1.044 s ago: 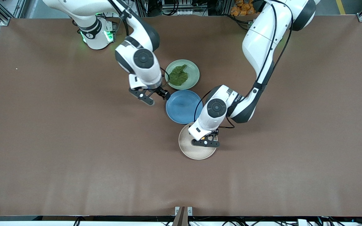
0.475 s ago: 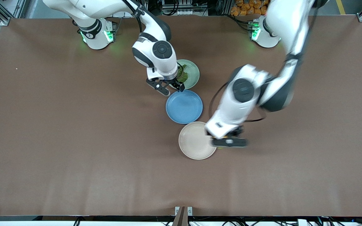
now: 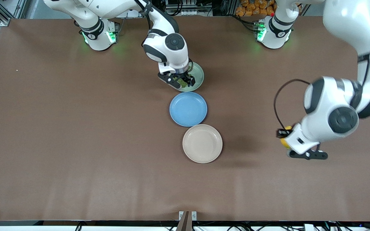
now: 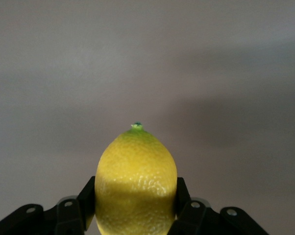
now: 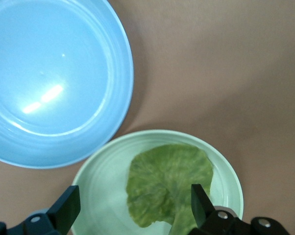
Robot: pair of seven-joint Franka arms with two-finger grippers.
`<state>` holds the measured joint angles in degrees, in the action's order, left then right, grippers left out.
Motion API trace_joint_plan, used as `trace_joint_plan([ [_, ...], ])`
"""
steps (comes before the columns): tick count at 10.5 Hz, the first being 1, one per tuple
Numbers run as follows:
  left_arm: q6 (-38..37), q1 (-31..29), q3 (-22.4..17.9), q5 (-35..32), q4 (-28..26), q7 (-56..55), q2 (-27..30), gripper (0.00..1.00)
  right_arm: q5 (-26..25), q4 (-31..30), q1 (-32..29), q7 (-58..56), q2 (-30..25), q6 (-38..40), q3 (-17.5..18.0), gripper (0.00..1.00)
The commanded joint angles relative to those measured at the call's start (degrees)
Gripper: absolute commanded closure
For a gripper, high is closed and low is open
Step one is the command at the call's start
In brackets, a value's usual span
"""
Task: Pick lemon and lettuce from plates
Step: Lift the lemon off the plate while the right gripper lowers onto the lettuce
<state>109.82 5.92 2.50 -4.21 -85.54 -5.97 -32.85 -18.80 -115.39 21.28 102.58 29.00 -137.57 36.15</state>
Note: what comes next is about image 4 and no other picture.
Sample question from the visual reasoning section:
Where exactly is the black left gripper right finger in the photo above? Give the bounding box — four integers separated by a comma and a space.
168, 176, 270, 235

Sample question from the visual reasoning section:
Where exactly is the yellow lemon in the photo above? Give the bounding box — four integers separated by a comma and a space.
95, 121, 178, 235

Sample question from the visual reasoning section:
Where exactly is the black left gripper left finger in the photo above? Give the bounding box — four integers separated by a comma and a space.
0, 175, 97, 235

